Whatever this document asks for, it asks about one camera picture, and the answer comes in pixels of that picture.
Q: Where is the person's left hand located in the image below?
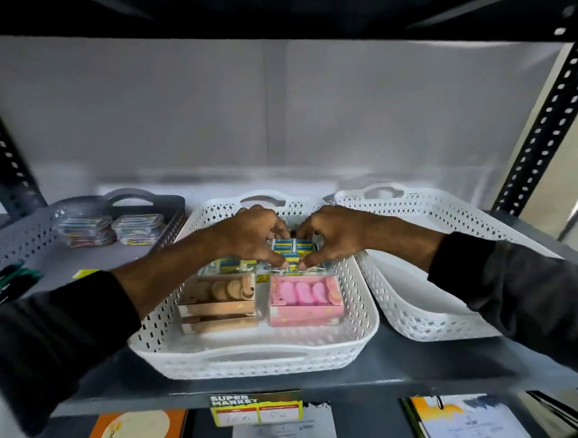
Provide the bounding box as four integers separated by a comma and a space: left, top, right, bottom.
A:
212, 205, 291, 270

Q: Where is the person's right hand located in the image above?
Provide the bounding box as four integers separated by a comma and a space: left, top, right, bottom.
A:
295, 205, 379, 271

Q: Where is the yellow blue small box pack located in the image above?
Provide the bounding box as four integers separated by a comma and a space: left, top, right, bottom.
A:
200, 257, 259, 277
271, 238, 318, 272

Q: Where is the person's left forearm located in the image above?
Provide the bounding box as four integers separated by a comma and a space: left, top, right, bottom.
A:
0, 227, 226, 434

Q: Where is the person's right forearm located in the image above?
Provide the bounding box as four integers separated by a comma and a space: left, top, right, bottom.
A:
368, 216, 578, 373

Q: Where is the pink box of erasers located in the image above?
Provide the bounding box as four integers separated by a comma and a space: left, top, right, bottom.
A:
268, 275, 346, 328

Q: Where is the brown box of wooden discs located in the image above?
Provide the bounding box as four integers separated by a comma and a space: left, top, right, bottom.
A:
177, 272, 259, 336

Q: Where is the white perforated plastic basket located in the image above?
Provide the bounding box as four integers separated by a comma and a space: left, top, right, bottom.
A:
127, 191, 380, 381
334, 182, 564, 343

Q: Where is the clear box of coloured clips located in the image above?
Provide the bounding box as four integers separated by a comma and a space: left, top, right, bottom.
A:
111, 213, 167, 246
56, 215, 117, 248

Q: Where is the dark metal shelf rack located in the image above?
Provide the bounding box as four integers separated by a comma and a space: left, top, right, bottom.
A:
0, 0, 578, 419

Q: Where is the yellow white shelf price label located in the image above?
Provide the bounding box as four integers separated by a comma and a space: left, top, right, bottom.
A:
209, 390, 304, 428

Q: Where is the white printed paper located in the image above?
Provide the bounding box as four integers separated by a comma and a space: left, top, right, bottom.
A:
232, 403, 337, 438

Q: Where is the orange white book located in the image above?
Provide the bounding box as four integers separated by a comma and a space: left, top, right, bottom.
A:
89, 409, 188, 438

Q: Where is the yellow white notebook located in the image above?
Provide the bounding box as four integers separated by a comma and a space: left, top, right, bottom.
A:
401, 394, 532, 438

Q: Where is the grey perforated plastic basket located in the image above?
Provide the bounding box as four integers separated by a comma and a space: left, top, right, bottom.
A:
0, 188, 187, 299

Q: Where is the green black item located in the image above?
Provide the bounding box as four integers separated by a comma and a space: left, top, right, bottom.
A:
0, 261, 44, 304

